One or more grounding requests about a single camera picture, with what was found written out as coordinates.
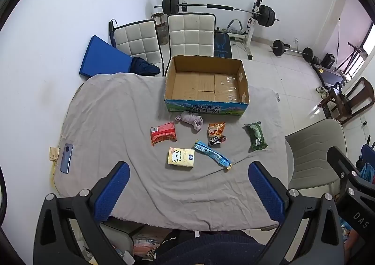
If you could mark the white weight bench rack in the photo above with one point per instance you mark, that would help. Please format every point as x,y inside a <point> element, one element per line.
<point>252,24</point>

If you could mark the green wipes packet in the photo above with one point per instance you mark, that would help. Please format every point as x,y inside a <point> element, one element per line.
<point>256,136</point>

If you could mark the red snack packet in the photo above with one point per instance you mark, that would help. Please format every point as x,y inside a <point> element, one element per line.
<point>163,133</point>

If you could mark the black bench pad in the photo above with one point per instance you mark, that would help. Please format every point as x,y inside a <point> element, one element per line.
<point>221,43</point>

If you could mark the black treadmill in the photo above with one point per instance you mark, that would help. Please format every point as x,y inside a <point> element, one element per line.
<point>331,76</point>

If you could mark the white padded chair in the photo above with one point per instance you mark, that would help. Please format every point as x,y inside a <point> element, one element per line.
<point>191,33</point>
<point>137,39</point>

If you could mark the orange snack packet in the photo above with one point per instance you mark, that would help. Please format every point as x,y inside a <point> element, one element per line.
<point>216,133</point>

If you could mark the long blue snack packet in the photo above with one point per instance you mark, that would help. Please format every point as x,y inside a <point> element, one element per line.
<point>212,154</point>

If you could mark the pale purple sock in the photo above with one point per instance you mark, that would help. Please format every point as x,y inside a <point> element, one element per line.
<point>192,120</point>

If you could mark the blue smartphone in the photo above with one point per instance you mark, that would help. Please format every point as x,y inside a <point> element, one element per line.
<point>66,159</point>

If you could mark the person's dark sweater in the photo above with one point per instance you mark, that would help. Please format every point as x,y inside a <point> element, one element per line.
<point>205,249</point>

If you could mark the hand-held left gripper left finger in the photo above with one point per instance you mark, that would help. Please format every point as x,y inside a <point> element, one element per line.
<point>112,191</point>

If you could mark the rusty metal bucket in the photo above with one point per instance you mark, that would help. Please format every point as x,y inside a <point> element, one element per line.
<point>161,29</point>

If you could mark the dark blue garment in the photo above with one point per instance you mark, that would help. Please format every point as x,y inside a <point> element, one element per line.
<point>145,67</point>

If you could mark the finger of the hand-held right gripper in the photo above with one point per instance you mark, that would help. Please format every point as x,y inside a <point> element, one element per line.
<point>341,162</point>

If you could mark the cardboard box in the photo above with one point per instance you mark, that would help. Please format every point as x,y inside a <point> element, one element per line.
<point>205,106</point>

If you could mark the dark wooden chair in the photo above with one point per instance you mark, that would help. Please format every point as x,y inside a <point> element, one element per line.
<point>348,100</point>

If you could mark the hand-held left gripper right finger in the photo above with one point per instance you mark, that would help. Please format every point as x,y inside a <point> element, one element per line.
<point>266,191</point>

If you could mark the grey table cloth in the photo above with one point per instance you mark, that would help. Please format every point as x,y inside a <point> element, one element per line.
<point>117,106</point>

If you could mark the blue foam mat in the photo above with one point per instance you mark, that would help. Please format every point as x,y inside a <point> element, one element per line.
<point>102,58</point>

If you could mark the long barbell with black plates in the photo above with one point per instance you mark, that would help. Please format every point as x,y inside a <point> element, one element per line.
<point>219,7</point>

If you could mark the black folded umbrella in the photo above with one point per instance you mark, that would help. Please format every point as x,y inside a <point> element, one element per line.
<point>112,32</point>

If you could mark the short barbell with black plates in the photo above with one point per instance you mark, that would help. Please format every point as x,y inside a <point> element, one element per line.
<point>293,51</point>

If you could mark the yellow tissue pack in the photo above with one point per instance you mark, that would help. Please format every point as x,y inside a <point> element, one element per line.
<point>180,157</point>

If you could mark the pair of pale shoes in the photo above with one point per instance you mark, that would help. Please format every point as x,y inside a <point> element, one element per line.
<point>322,91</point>

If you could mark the beige plastic chair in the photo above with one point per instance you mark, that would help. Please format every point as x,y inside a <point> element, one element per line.
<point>313,147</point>

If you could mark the blue cloth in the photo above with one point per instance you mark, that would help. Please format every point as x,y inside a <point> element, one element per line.
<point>367,162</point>

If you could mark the black speaker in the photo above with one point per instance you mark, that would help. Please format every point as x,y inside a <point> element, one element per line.
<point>328,60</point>

